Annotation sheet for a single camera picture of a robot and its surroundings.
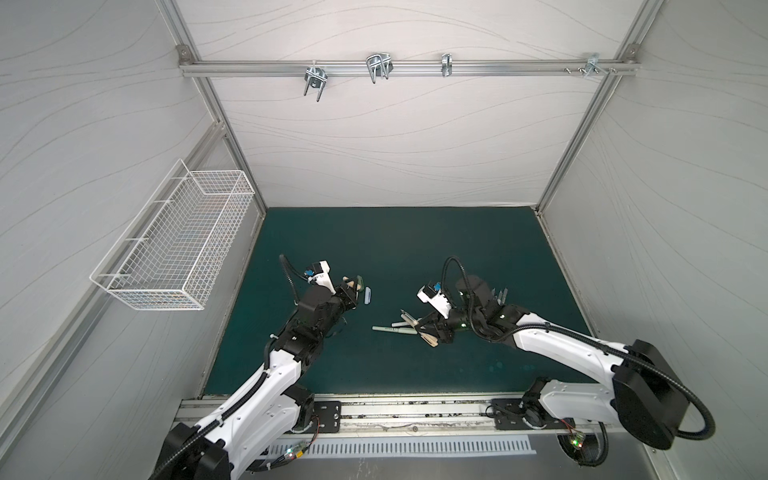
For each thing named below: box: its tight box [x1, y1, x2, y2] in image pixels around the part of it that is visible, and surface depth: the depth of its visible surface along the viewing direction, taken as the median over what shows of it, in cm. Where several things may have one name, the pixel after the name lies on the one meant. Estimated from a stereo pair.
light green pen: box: [372, 326, 418, 335], surface depth 90 cm
